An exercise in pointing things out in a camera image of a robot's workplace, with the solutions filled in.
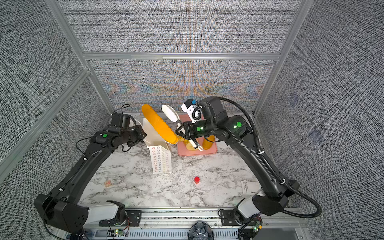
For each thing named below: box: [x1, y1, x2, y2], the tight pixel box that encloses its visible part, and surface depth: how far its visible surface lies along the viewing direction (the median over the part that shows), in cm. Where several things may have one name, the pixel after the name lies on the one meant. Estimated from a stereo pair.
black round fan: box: [188, 221, 215, 240], surface depth 69 cm
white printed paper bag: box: [135, 118, 172, 174], surface depth 76 cm
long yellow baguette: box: [141, 104, 179, 145], surface depth 75 cm
